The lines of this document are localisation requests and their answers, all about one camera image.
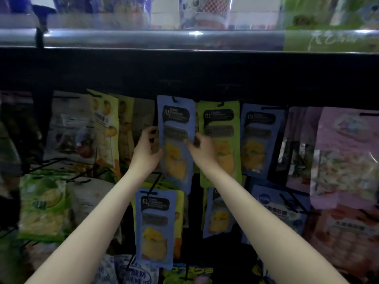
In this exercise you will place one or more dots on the person's left hand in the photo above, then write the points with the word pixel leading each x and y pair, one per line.
pixel 145 159

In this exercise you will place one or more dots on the person's right hand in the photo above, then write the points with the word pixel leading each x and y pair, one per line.
pixel 206 156

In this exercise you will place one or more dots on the yellow orange-cube snack bag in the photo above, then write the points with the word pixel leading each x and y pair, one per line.
pixel 125 130
pixel 106 133

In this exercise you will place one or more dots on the green dried mango packet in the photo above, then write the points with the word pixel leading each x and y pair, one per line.
pixel 220 115

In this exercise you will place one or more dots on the white dried fruit pouch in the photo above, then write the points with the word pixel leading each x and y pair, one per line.
pixel 89 201

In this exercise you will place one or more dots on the blue fruit roll candy packet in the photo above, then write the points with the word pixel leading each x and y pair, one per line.
pixel 278 213

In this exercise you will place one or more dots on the green yellow-fruit snack bag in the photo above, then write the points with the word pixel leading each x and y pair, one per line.
pixel 44 207

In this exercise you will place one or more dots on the pink marshmallow packet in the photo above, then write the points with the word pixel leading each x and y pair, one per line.
pixel 346 156

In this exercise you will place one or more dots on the red sliced snack bag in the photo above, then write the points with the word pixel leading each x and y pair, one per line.
pixel 346 239

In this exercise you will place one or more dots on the person's left forearm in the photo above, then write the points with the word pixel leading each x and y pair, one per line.
pixel 89 233

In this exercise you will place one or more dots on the person's right forearm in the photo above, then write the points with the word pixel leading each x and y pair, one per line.
pixel 272 233

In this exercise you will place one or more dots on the white red-pattern cup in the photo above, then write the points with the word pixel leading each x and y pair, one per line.
pixel 204 11

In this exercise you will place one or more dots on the row of blue white cups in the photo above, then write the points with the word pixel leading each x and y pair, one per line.
pixel 100 10

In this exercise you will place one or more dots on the row of green packets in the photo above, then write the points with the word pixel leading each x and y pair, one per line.
pixel 331 11

